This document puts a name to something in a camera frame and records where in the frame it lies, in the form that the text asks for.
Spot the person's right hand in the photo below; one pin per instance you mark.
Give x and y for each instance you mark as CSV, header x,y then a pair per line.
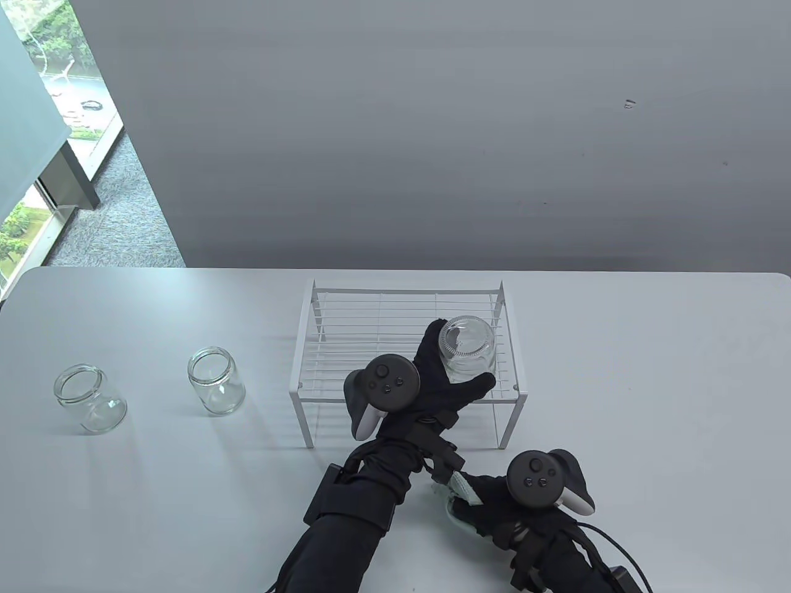
x,y
494,500

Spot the person's left hand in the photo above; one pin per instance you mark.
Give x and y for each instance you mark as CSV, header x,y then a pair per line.
x,y
432,401

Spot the green fish scale cleaning cloth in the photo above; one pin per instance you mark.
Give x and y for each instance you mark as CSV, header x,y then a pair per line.
x,y
462,487

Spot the grey white hand controller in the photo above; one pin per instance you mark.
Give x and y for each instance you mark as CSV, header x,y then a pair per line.
x,y
386,383
534,479

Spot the clear glass jar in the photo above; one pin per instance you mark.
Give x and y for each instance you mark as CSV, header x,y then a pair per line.
x,y
89,401
466,346
216,383

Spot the black forearm sensor box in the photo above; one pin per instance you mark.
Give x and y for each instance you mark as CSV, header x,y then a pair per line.
x,y
627,580
349,497

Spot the person's right forearm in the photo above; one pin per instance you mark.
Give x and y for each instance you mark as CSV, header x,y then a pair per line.
x,y
568,568

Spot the person's left forearm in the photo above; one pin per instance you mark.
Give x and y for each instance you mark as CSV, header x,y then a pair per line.
x,y
334,556

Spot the grey metal beam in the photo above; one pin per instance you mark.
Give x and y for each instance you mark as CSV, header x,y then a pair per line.
x,y
71,179

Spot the window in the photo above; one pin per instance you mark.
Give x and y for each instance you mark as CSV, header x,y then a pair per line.
x,y
93,74

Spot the pale grey partition panel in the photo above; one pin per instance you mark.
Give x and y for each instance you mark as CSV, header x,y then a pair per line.
x,y
25,136

